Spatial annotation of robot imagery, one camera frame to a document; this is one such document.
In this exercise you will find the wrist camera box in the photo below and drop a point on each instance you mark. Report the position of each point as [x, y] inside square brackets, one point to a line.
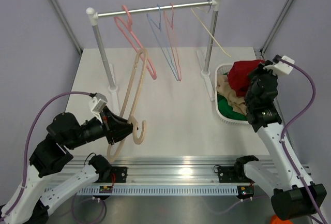
[281, 65]
[97, 103]

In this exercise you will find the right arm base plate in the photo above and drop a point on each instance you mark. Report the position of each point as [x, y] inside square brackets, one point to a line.
[230, 174]

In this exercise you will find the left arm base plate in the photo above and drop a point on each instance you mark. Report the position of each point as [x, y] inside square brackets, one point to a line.
[118, 174]

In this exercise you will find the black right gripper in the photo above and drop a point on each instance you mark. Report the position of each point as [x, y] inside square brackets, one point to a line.
[260, 70]

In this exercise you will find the red t shirt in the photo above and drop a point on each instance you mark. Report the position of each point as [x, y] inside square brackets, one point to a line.
[238, 75]

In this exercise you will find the thick pink plastic hanger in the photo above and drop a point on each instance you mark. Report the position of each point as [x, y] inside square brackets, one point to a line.
[125, 26]

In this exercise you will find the white perforated plastic basket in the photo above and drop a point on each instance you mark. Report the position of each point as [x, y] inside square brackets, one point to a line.
[224, 69]

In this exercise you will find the metal clothes rack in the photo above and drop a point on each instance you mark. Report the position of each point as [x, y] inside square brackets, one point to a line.
[113, 88]

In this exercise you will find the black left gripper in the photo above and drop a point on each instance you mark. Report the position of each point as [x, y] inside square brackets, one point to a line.
[121, 131]

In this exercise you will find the white slotted cable duct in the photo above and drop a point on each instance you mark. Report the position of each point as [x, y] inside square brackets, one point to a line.
[179, 190]

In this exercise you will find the blue wire hanger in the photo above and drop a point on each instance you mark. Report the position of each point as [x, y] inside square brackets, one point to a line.
[163, 39]

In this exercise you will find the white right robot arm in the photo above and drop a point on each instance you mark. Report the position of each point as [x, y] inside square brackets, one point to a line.
[292, 191]

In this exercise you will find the pink wire hanger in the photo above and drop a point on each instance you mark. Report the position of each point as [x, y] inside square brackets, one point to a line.
[171, 34]

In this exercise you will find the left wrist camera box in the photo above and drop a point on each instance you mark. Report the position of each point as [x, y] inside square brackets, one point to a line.
[97, 103]

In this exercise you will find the green t shirt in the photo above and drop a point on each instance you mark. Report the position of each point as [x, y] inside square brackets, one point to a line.
[227, 111]

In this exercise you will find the aluminium mounting rail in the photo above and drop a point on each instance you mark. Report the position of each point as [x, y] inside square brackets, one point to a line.
[177, 170]

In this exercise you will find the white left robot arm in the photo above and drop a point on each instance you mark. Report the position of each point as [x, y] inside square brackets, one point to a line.
[30, 203]

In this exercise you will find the orange cloth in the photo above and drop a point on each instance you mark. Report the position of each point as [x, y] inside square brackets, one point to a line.
[275, 220]

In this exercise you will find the beige t shirt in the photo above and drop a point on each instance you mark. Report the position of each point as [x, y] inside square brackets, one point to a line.
[223, 88]

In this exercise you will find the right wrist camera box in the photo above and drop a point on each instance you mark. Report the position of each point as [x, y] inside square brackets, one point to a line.
[281, 65]

